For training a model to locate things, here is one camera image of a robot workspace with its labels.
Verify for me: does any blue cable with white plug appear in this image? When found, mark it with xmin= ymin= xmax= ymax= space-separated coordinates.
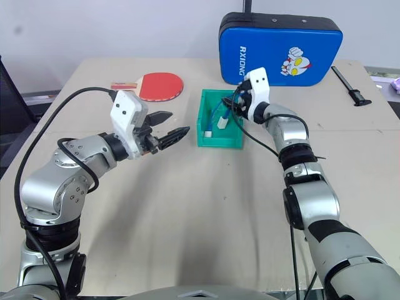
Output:
xmin=204 ymin=90 xmax=236 ymax=139

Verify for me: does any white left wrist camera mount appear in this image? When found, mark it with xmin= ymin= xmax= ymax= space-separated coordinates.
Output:
xmin=110 ymin=90 xmax=148 ymax=159

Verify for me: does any red table tennis paddle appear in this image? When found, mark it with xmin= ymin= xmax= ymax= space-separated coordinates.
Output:
xmin=110 ymin=72 xmax=185 ymax=103

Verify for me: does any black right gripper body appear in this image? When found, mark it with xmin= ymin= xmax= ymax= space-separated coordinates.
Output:
xmin=234 ymin=79 xmax=254 ymax=120

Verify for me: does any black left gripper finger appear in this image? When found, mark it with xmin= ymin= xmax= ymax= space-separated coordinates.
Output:
xmin=155 ymin=126 xmax=191 ymax=151
xmin=146 ymin=110 xmax=174 ymax=128

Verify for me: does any green plastic bin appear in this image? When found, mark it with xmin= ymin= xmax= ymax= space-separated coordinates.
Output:
xmin=196 ymin=88 xmax=245 ymax=149

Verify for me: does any blue padded kick shield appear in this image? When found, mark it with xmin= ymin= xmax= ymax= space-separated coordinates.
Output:
xmin=218 ymin=12 xmax=344 ymax=88

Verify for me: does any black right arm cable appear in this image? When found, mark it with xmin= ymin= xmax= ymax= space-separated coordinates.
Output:
xmin=229 ymin=90 xmax=326 ymax=300

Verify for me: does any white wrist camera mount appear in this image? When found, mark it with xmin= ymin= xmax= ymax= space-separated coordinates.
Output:
xmin=243 ymin=66 xmax=271 ymax=121
xmin=110 ymin=90 xmax=148 ymax=159

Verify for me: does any black chair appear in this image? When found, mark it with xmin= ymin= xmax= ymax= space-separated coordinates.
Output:
xmin=0 ymin=54 xmax=42 ymax=183

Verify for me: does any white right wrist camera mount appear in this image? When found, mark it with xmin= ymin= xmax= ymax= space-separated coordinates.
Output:
xmin=243 ymin=66 xmax=271 ymax=121

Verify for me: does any black caliper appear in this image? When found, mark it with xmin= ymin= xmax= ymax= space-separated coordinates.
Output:
xmin=331 ymin=66 xmax=373 ymax=108

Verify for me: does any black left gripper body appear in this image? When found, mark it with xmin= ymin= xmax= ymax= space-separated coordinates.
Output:
xmin=132 ymin=113 xmax=161 ymax=156

